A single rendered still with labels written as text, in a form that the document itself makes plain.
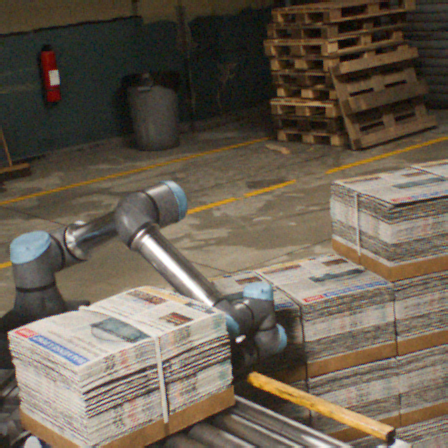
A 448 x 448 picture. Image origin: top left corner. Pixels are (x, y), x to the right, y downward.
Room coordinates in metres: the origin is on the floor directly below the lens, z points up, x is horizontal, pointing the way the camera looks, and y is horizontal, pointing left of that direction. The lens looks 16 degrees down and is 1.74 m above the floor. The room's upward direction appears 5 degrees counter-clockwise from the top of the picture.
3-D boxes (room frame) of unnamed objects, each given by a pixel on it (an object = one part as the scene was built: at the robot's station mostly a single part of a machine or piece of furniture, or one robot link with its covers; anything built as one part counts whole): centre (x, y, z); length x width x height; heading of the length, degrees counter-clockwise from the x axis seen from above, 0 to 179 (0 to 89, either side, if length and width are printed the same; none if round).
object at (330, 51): (9.49, -1.29, 0.65); 1.33 x 0.94 x 1.30; 132
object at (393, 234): (2.76, -0.52, 0.95); 0.38 x 0.29 x 0.23; 19
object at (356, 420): (1.87, -0.15, 0.81); 0.43 x 0.03 x 0.02; 38
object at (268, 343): (2.25, -0.06, 0.81); 0.11 x 0.08 x 0.09; 128
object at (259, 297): (2.24, -0.05, 0.90); 0.11 x 0.08 x 0.11; 141
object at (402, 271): (2.75, -0.52, 0.86); 0.38 x 0.29 x 0.04; 19
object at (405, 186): (2.74, -0.53, 1.06); 0.37 x 0.29 x 0.01; 19
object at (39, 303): (2.60, 0.57, 0.87); 0.15 x 0.15 x 0.10
